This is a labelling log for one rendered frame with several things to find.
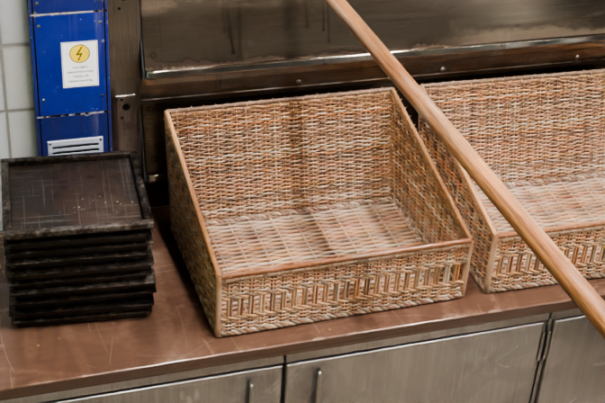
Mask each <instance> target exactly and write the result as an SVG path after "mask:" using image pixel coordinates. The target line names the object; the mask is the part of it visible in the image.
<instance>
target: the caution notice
mask: <svg viewBox="0 0 605 403"><path fill-rule="evenodd" d="M61 59H62V75H63V88H69V87H80V86H90V85H99V75H98V51H97V40H86V41H73V42H61Z"/></svg>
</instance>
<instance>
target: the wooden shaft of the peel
mask: <svg viewBox="0 0 605 403"><path fill-rule="evenodd" d="M326 2H327V3H328V4H329V5H330V7H331V8H332V9H333V10H334V11H335V13H336V14H337V15H338V16H339V18H340V19H341V20H342V21H343V23H344V24H346V26H347V27H348V28H349V29H350V30H351V32H352V33H353V34H354V35H355V36H356V38H357V39H358V40H359V42H360V43H361V44H362V45H363V46H364V48H365V49H366V50H367V51H368V53H369V54H370V55H371V56H372V58H373V59H374V60H375V61H376V63H377V64H378V65H379V66H380V67H381V69H382V70H383V71H384V72H385V74H386V75H388V76H389V78H390V79H391V80H392V81H393V83H394V84H395V85H396V86H397V88H398V89H399V90H400V91H401V92H402V94H403V95H404V96H405V98H406V99H407V100H408V101H409V102H410V104H411V105H412V106H413V108H414V109H415V110H416V111H417V112H418V114H419V115H420V116H421V117H422V119H423V120H424V121H425V122H426V123H427V124H428V125H429V126H430V128H431V129H432V130H433V131H434V132H435V134H436V135H437V136H438V138H439V139H440V140H441V141H442V142H443V144H444V145H445V146H446V147H447V149H448V150H449V151H450V152H451V154H452V155H453V156H454V157H455V158H456V160H457V161H458V162H459V164H460V165H461V166H462V167H463V168H464V170H465V171H466V172H467V173H468V174H469V175H470V176H471V177H472V179H473V180H474V181H475V182H476V184H477V185H478V186H479V187H480V189H481V190H482V191H483V192H484V194H485V195H486V196H487V197H488V198H489V200H490V201H491V202H492V204H493V205H494V206H495V207H496V208H497V210H498V211H499V212H500V213H501V215H502V216H503V217H504V218H505V219H506V220H507V221H508V222H509V223H510V225H511V226H512V227H513V229H514V230H515V231H516V232H517V233H518V235H519V236H520V237H521V238H522V240H523V241H524V242H525V243H526V245H527V246H528V247H529V248H530V250H531V251H532V252H533V253H534V255H535V256H536V257H537V258H538V260H539V261H540V262H541V263H542V264H543V266H544V267H545V268H546V269H547V270H548V271H549V272H550V273H551V275H552V276H553V277H554V278H555V280H556V281H557V282H558V283H559V285H560V286H561V287H562V288H563V289H564V291H565V292H566V293H567V295H568V296H569V297H570V298H571V299H572V301H573V302H574V303H575V304H576V306H577V307H578V308H579V309H580V311H581V312H582V313H583V314H584V316H585V317H587V319H589V321H590V322H591V323H592V325H593V326H594V327H595V328H596V329H597V331H598V332H599V333H600V335H601V336H602V337H603V338H604V339H605V301H604V300H603V299H602V297H601V296H600V295H599V294H598V293H597V292H596V291H595V290H594V289H593V288H592V286H591V285H590V284H589V283H588V282H587V281H586V280H585V278H584V277H583V276H582V275H581V274H580V272H579V271H578V270H577V269H576V268H575V267H574V265H573V264H572V263H571V262H570V261H569V259H568V258H567V257H566V256H565V255H564V253H563V252H562V251H561V250H560V249H559V248H558V246H557V245H556V244H555V243H554V242H553V240H552V239H551V238H550V237H549V236H548V235H547V233H546V232H545V231H544V230H543V229H542V228H541V227H540V226H539V225H538V224H537V222H536V221H535V220H534V219H533V218H532V217H531V215H530V214H529V213H528V212H527V211H526V209H525V208H524V207H523V206H522V205H521V204H520V203H519V201H518V200H517V199H516V198H515V197H514V195H513V194H512V193H511V192H510V191H509V189H508V188H507V187H506V186H505V185H504V184H503V182H502V181H501V180H500V179H499V178H498V176H497V175H496V174H495V173H494V172H493V171H492V170H491V168H490V167H489V166H487V164H486V163H485V162H484V161H483V160H482V158H481V157H480V156H479V155H478V154H477V153H476V151H475V150H474V149H473V148H472V147H471V145H470V144H469V143H468V142H467V141H466V140H465V138H464V137H463V136H462V135H461V134H460V132H459V131H458V130H457V129H456V128H455V127H454V125H453V124H452V123H451V122H450V121H449V120H448V118H447V117H446V116H445V115H444V114H443V112H442V111H441V110H440V109H439V108H438V107H437V106H436V105H435V104H434V103H433V102H432V100H431V99H430V98H429V97H428V96H427V94H426V93H425V92H424V91H423V90H422V89H421V87H420V86H419V85H418V84H417V83H416V81H415V80H414V79H413V78H412V77H411V75H410V74H409V73H408V72H407V71H406V70H405V68H404V67H403V66H402V65H401V64H400V62H399V61H398V60H397V59H396V58H395V57H394V55H393V54H392V53H391V52H390V51H389V49H387V48H386V47H385V46H384V45H383V43H382V42H381V41H380V40H379V39H378V38H377V36H376V35H375V34H374V33H373V32H372V30H371V29H370V28H369V27H368V26H367V25H366V23H365V22H364V21H363V20H362V19H361V17H360V16H359V15H358V14H357V13H356V11H355V10H354V9H353V8H352V7H351V6H350V4H349V3H348V2H347V1H346V0H326Z"/></svg>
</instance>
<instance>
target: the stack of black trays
mask: <svg viewBox="0 0 605 403"><path fill-rule="evenodd" d="M1 189H2V219H3V240H4V247H5V279H6V278H7V287H9V317H11V324H17V326H18V327H36V326H46V325H57V324H67V323H77V322H87V321H97V320H108V319H118V318H138V317H146V316H147V312H152V311H153V310H152V305H154V304H155V302H154V297H153V292H157V288H156V283H157V281H156V276H155V272H154V267H153V265H155V262H154V257H153V253H152V248H151V245H153V244H154V241H153V236H152V231H151V228H154V222H153V219H152V215H151V210H150V206H149V199H148V195H147V191H146V187H145V184H144V179H143V175H142V172H141V167H140V161H139V156H138V152H137V150H136V149H135V150H122V151H108V152H95V153H82V154H68V155H55V156H41V157H15V158H2V159H1Z"/></svg>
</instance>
